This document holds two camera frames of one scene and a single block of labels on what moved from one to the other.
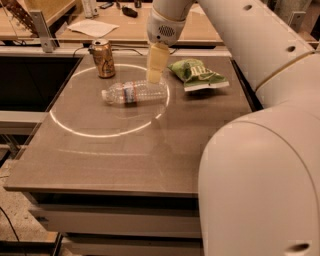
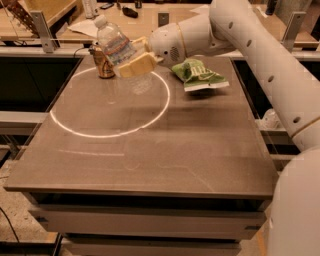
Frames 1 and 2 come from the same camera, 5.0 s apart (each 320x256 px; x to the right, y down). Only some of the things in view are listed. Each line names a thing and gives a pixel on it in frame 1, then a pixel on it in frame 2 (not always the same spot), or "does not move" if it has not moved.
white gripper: [162, 29] to [165, 43]
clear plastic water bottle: [137, 92] to [116, 43]
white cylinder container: [90, 8] does not move
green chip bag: [195, 76] does not move
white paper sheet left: [93, 27] does not move
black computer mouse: [129, 12] does not move
